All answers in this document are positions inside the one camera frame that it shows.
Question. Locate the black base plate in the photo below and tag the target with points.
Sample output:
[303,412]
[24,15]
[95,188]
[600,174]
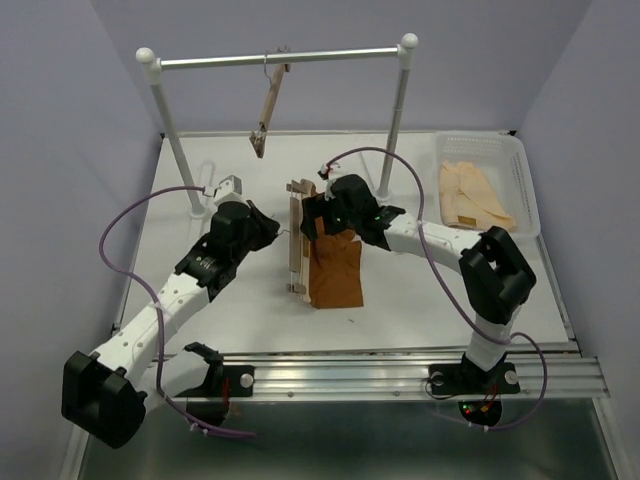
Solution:
[479,392]
[210,401]

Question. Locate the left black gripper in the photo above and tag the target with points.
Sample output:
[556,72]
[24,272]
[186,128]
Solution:
[268,228]

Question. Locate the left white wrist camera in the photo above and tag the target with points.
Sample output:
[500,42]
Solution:
[230,189]

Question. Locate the beige underwear in basket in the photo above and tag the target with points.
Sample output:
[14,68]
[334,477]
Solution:
[468,201]

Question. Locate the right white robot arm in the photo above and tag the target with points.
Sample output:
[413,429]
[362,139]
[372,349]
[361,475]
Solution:
[497,278]

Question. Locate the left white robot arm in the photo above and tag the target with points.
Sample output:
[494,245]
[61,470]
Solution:
[99,392]

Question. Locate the white plastic basket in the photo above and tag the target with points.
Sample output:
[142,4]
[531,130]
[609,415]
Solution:
[503,160]

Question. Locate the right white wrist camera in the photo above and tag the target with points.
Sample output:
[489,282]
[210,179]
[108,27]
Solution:
[330,174]

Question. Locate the white metal clothes rack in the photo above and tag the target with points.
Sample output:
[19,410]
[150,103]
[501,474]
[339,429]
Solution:
[153,68]

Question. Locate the aluminium mounting rail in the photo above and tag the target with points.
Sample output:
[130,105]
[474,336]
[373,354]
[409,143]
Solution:
[371,377]

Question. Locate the wooden clip hanger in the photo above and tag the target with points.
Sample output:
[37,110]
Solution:
[258,137]
[299,246]

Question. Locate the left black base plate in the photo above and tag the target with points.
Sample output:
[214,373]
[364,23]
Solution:
[210,401]

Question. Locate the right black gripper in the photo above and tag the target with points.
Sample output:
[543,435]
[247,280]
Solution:
[312,207]

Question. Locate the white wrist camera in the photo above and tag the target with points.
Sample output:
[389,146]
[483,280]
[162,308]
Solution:
[230,189]
[330,174]

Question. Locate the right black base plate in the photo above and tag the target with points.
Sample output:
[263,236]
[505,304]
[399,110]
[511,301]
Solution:
[479,392]

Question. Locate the brown underwear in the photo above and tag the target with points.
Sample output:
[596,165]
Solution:
[334,269]

